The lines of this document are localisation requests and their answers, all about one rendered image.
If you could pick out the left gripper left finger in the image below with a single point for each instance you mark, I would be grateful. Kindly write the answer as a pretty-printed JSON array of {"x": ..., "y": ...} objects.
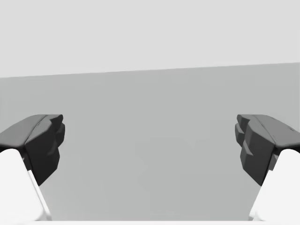
[{"x": 35, "y": 145}]

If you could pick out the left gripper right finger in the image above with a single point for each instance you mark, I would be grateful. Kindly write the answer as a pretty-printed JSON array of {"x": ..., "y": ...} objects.
[{"x": 260, "y": 145}]

